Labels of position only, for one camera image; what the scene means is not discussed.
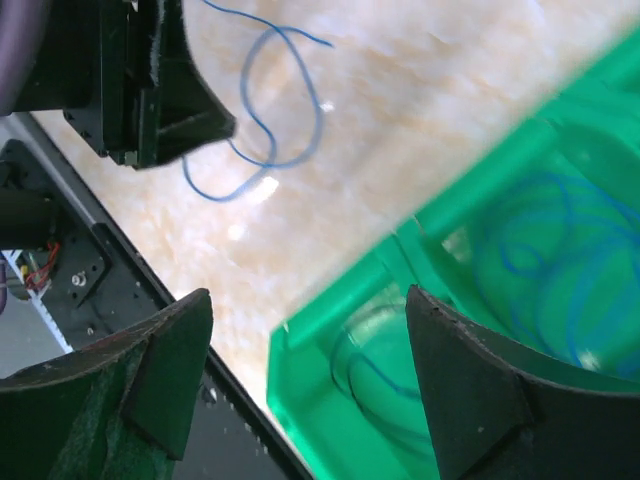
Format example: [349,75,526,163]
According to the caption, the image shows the blue wires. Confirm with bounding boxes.
[469,169,640,381]

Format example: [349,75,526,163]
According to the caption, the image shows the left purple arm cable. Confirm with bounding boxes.
[0,0,51,117]

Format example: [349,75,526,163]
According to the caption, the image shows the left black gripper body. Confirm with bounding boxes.
[9,0,236,169]

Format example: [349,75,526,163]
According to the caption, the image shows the blue wire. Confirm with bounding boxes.
[181,0,335,203]

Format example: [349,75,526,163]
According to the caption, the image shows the green compartment tray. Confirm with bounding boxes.
[267,33,639,479]

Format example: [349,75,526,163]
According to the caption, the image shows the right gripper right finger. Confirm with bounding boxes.
[406,285,639,479]

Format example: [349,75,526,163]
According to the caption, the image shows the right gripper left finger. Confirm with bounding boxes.
[1,289,213,479]

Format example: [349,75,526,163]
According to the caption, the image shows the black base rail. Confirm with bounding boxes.
[1,114,310,479]

